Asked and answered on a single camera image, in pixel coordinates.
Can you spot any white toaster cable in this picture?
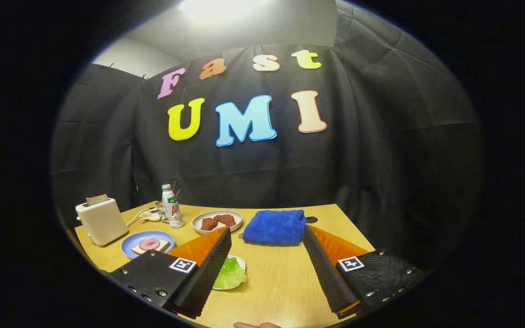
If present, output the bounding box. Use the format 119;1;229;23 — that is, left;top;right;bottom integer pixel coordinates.
126;209;154;227

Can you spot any blue round plate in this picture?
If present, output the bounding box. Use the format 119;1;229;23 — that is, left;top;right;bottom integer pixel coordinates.
121;231;175;260

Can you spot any white toaster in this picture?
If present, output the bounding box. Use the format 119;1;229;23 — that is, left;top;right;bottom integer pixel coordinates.
75;198;129;247

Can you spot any black backdrop cloth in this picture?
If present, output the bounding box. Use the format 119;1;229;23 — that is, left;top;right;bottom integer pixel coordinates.
51;0;485;274

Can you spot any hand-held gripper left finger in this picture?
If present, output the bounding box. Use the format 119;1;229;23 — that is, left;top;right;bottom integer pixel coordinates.
108;226;232;319

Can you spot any green lettuce leaf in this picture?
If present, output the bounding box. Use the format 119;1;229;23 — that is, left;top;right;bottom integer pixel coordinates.
212;256;247;290

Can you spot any blue folded towel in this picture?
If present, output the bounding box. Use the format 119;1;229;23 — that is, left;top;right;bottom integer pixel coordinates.
240;209;307;246

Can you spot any beige round plate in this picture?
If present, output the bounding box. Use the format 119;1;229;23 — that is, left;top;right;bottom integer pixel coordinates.
192;210;243;235

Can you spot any white bottle green cap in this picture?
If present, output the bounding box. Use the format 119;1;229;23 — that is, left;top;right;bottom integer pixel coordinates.
161;184;185;229

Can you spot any white bread slice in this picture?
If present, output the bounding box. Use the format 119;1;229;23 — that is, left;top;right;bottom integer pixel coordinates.
131;238;170;255

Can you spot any white square plate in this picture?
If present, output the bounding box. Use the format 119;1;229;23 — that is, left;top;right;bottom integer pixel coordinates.
226;255;247;290

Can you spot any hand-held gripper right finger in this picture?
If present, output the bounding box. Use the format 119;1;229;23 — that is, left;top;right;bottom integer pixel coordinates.
303;224;429;319

